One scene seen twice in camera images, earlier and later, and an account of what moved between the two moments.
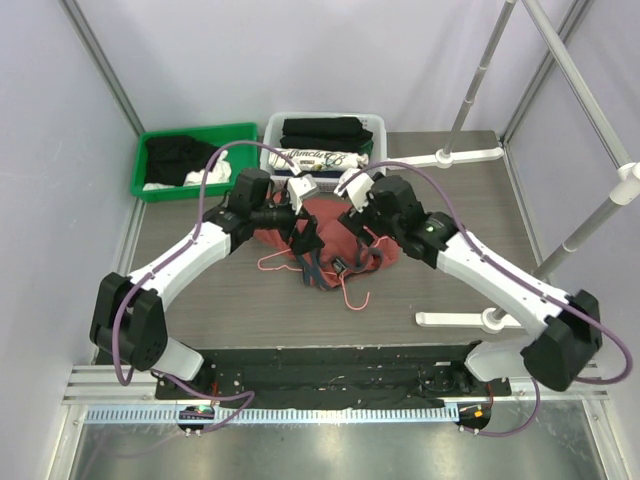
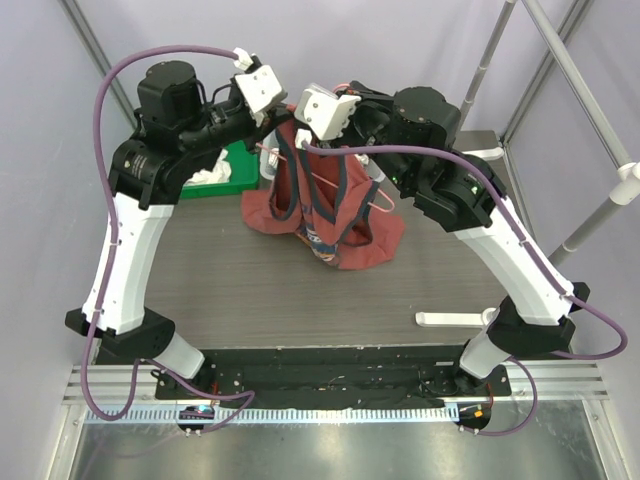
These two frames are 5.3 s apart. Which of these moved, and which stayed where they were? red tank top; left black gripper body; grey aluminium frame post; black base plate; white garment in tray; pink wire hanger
Moved: left black gripper body; pink wire hanger; red tank top
Stayed: white garment in tray; black base plate; grey aluminium frame post
